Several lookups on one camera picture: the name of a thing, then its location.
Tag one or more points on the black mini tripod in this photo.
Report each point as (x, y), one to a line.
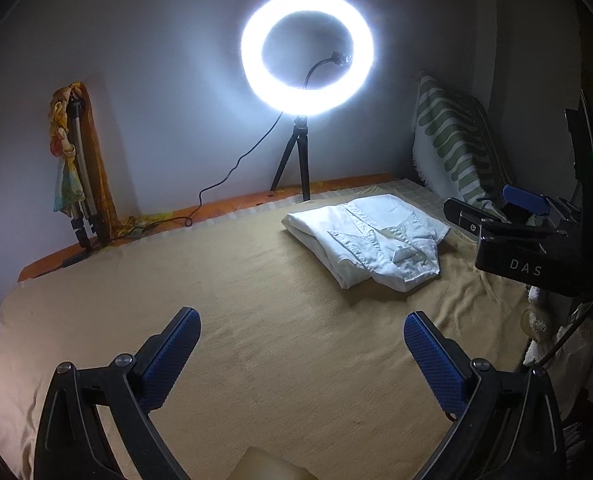
(301, 160)

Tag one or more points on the beige blanket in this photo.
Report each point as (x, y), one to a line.
(226, 285)

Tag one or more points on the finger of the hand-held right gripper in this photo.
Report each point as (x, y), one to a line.
(469, 220)
(526, 199)

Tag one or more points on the white fluffy cloth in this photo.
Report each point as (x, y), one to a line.
(539, 325)

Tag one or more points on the black gooseneck phone holder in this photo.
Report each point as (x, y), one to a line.
(316, 65)

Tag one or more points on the green striped pillow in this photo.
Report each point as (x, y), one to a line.
(451, 150)

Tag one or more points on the colourful knotted scarf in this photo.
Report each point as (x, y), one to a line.
(66, 185)

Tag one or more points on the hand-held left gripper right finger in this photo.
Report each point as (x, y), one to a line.
(434, 360)

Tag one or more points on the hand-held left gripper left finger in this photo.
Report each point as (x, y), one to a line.
(169, 360)

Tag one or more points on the white long-sleeved shirt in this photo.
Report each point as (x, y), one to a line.
(376, 245)

